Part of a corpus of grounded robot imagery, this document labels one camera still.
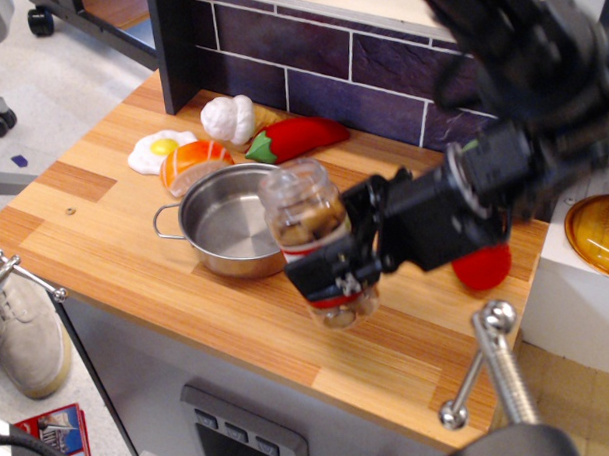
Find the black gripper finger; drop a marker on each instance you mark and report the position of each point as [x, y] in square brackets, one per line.
[338, 270]
[366, 204]

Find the black caster wheel far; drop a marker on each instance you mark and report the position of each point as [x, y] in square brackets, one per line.
[40, 22]

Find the grey oven control panel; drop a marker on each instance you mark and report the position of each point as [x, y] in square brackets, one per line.
[223, 429]

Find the orange toy salmon slice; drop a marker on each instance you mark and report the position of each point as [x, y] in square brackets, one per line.
[190, 163]

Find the white toy garlic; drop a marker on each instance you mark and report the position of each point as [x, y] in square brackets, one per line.
[229, 119]

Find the metal clamp screw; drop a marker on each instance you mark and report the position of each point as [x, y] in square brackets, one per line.
[525, 433]
[12, 265]

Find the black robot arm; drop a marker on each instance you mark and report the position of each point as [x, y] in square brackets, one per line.
[543, 70]

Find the metal clamp screw left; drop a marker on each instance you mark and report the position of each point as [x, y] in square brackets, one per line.
[12, 265]

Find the toy fried egg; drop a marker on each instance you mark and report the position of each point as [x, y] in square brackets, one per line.
[150, 152]

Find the amber glass lid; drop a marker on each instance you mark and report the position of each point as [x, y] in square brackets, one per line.
[587, 231]

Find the beige suede shoe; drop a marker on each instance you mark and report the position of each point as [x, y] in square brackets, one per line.
[35, 348]

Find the red toy chili pepper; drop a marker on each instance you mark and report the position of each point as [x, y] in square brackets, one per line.
[287, 139]

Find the stainless steel pot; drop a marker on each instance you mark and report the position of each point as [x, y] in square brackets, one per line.
[222, 218]

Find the metal clamp screw right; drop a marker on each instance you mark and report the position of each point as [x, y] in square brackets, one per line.
[525, 433]

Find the clear jar of almonds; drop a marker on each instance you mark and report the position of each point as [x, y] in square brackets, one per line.
[304, 211]

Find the red toy strawberry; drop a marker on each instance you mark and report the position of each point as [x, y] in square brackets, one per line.
[485, 268]

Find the black caster wheel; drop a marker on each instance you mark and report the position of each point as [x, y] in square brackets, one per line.
[8, 121]
[40, 22]

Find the red blue booklet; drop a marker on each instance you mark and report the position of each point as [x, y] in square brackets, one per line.
[63, 429]

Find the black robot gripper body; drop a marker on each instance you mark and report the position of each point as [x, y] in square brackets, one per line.
[459, 207]

